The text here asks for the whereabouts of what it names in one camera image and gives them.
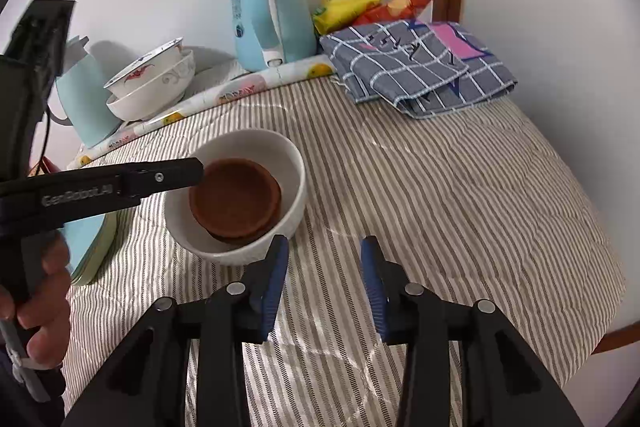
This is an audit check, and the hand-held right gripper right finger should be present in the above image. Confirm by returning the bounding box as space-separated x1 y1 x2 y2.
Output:
360 235 586 427

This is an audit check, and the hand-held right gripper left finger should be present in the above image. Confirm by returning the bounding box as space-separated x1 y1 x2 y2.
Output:
62 234 291 427

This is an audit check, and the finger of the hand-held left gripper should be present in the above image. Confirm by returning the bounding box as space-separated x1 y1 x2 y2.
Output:
0 157 206 232

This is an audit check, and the blue plastic plate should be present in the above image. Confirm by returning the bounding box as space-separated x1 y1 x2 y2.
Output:
60 211 117 277

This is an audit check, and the green plastic plate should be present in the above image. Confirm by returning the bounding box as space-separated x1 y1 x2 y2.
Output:
70 213 121 286

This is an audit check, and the small brown bowl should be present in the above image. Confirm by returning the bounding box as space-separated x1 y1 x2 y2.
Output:
188 159 283 239

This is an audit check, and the plain white ceramic bowl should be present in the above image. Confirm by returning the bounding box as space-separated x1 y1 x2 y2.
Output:
164 129 307 267

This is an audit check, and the person's left hand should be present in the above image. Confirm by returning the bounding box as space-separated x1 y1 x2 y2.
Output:
0 231 72 369

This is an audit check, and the red paper bag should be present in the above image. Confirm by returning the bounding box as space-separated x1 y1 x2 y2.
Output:
29 156 58 178

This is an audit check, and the light teal thermos jug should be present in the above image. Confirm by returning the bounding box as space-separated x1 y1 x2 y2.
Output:
54 36 122 148

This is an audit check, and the striped quilted blanket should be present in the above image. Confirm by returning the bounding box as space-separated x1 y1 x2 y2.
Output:
61 74 627 427

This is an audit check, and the large white ceramic bowl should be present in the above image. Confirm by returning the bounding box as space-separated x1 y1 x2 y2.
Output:
106 49 196 122

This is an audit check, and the fish patterned ceramic bowl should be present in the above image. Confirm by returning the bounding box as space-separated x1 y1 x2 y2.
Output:
103 37 184 98

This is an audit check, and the fruit printed film roll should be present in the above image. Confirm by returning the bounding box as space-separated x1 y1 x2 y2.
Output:
66 56 337 170

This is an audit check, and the grey checked folded cloth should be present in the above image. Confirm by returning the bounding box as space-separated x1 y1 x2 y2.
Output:
319 20 519 120

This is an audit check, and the light blue electric kettle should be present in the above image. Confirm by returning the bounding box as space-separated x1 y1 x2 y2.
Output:
228 0 318 73

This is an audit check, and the brown wooden trim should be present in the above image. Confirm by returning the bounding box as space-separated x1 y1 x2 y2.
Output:
593 321 628 354

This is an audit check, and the orange chip bag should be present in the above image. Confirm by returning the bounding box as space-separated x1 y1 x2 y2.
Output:
365 0 434 26

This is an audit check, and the yellow chip bag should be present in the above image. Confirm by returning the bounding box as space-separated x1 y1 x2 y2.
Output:
312 0 399 36

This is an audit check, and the black cable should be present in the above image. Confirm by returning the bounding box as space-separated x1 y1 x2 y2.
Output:
42 101 53 160

